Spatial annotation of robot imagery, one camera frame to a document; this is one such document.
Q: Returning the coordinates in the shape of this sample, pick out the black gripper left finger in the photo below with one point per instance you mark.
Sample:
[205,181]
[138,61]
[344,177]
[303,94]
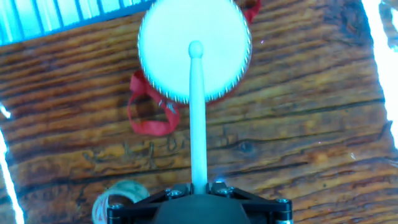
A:
[133,213]

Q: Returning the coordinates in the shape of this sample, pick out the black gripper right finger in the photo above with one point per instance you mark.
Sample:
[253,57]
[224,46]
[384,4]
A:
[269,213]

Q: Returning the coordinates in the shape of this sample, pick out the white wooden drumstick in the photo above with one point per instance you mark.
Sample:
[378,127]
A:
[198,124]

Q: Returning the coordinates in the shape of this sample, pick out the red drum with white skin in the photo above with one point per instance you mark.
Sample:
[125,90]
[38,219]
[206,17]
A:
[168,46]

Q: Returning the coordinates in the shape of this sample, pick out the printed tape roll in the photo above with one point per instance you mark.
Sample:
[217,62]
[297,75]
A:
[130,186]

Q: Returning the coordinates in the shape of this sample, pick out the glossy wood pattern mat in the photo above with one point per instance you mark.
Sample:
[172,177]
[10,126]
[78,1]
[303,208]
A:
[295,124]

